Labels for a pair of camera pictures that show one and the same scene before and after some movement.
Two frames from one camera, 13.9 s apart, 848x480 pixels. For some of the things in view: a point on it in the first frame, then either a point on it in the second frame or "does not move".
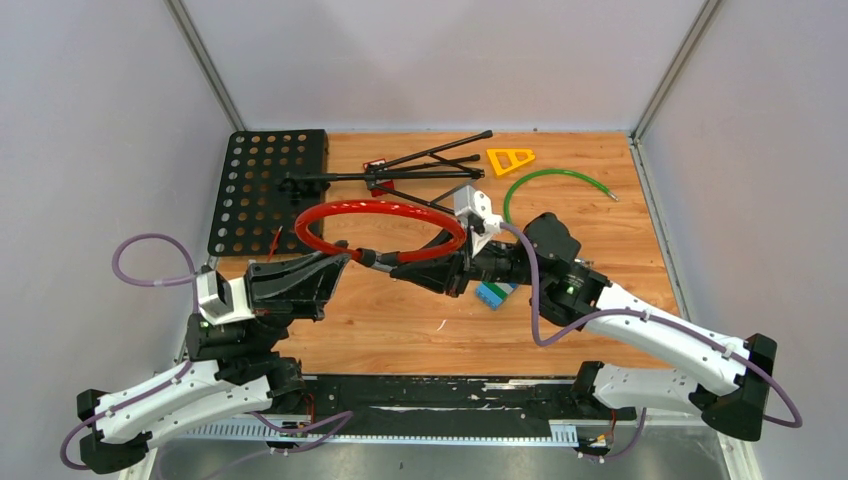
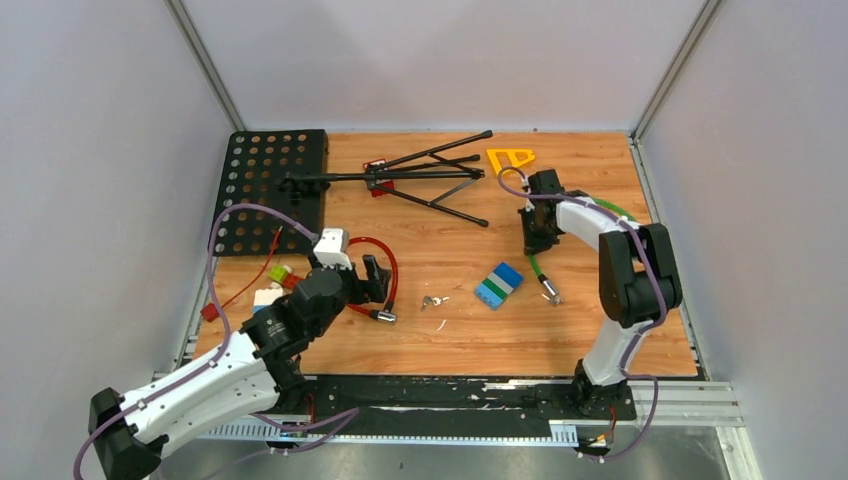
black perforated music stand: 275,186 does not move
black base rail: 453,406 does not move
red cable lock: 304,219 to 381,316
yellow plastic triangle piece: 505,159 does not move
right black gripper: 448,272 to 533,244
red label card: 381,187 does not move
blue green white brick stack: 494,293 does not move
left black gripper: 294,286 to 372,289
